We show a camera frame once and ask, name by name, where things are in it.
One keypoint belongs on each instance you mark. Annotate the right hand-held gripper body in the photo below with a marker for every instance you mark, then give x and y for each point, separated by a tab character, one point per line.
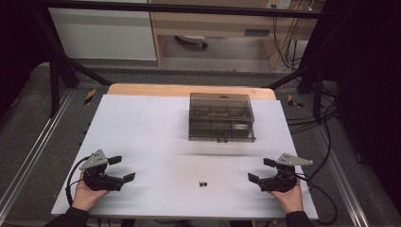
282	183

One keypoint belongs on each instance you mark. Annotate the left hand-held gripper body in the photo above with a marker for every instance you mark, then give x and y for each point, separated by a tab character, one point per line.
100	181

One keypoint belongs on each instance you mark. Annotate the person's right hand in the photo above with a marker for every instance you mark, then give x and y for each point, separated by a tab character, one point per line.
291	200

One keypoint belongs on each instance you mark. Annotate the person's left hand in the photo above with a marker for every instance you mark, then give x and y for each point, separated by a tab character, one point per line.
83	197

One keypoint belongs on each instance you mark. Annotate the white table mat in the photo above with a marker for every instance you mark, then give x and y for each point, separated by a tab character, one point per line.
157	142

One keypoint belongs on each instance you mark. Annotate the yellow black tape strip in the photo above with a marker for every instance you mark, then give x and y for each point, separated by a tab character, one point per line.
90	96
293	101

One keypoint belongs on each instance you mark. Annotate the clear grey compartment box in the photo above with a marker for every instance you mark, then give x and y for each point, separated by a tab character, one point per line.
220	118

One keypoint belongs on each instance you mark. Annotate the black curtain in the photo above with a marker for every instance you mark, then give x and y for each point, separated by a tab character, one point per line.
369	94
19	47

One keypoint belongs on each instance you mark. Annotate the white cabinet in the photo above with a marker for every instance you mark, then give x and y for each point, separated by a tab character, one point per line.
104	31

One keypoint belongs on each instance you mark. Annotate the white chair base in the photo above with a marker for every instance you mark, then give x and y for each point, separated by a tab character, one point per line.
192	38

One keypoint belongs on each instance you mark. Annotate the white power strip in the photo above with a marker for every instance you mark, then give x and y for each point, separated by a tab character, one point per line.
279	3

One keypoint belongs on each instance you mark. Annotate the aluminium floor rail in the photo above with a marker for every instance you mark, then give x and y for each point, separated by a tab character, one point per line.
343	176
34	151

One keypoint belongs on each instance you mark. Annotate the black metal frame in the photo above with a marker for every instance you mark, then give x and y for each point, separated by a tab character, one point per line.
176	8

